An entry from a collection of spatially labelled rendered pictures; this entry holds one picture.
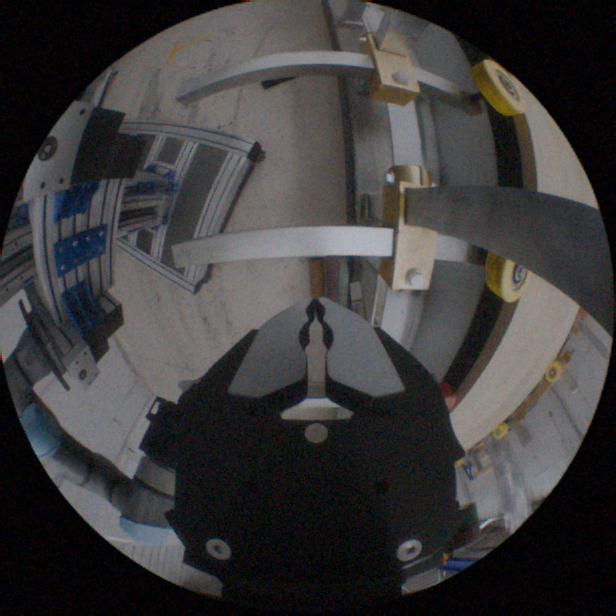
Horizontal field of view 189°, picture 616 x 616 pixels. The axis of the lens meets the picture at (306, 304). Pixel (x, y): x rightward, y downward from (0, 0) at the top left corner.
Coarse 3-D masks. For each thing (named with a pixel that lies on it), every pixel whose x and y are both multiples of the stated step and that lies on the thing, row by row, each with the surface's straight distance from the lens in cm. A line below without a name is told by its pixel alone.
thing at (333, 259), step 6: (330, 258) 34; (336, 258) 34; (330, 264) 34; (336, 264) 34; (330, 270) 35; (336, 270) 35; (330, 276) 35; (336, 276) 35; (330, 282) 36; (336, 282) 36; (330, 288) 36; (336, 288) 36; (330, 294) 37; (336, 294) 37; (336, 300) 37
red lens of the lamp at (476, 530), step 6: (468, 528) 27; (474, 528) 28; (480, 528) 30; (456, 534) 27; (462, 534) 27; (468, 534) 28; (474, 534) 28; (480, 534) 30; (450, 540) 27; (456, 540) 27; (462, 540) 27; (468, 540) 28; (450, 546) 27; (456, 546) 28; (462, 546) 28; (444, 552) 28
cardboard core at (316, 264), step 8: (312, 264) 100; (320, 264) 100; (312, 272) 101; (320, 272) 101; (312, 280) 103; (320, 280) 103; (312, 288) 105; (320, 288) 104; (312, 296) 107; (320, 296) 107
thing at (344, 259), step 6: (342, 258) 34; (348, 258) 34; (342, 264) 35; (348, 264) 35; (342, 270) 35; (348, 270) 35; (342, 276) 35; (348, 276) 36; (342, 282) 36; (342, 288) 36; (342, 294) 37; (342, 300) 37
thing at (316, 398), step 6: (312, 390) 33; (318, 390) 33; (324, 390) 33; (312, 396) 32; (318, 396) 32; (324, 396) 32; (306, 402) 33; (312, 402) 33; (318, 402) 33; (324, 402) 33; (330, 402) 33
